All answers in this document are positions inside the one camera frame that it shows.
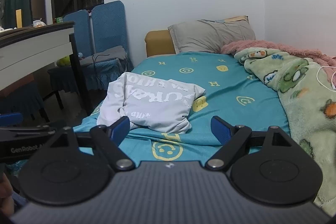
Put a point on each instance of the small blue white toy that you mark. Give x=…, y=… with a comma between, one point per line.
x=80, y=55

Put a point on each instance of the small clutter on desk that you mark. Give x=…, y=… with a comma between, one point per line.
x=38, y=23

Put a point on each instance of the grey pillow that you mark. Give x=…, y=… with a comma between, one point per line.
x=210, y=35

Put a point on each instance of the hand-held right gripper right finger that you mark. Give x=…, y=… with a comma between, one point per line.
x=220, y=130

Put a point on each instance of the yellow padded headboard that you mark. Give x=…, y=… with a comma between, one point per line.
x=158, y=43

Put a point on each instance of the dark green bag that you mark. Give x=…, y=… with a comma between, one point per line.
x=22, y=3

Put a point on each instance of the white printed shirt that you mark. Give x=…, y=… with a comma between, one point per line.
x=155, y=100

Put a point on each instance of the yellow paper packet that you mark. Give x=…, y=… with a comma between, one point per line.
x=18, y=18

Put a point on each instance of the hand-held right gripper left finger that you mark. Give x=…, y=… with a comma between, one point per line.
x=121, y=130

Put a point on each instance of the green cartoon print blanket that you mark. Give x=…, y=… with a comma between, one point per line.
x=302, y=98

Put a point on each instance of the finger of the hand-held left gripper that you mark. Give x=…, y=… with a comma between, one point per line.
x=10, y=119

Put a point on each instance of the green plush toy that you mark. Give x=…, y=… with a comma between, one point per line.
x=63, y=61

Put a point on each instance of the blue covered chair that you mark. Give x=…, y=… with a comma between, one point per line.
x=21, y=100
x=107, y=24
x=78, y=29

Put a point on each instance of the white desk with black legs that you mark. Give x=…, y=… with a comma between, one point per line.
x=26, y=43

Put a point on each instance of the green can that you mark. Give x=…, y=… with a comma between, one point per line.
x=58, y=19

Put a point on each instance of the teal smiley print bed sheet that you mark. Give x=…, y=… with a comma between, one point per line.
x=236, y=77

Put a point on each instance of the pink fluffy blanket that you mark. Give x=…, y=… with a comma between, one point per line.
x=275, y=47

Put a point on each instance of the grey cloth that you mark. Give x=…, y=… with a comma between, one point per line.
x=105, y=56

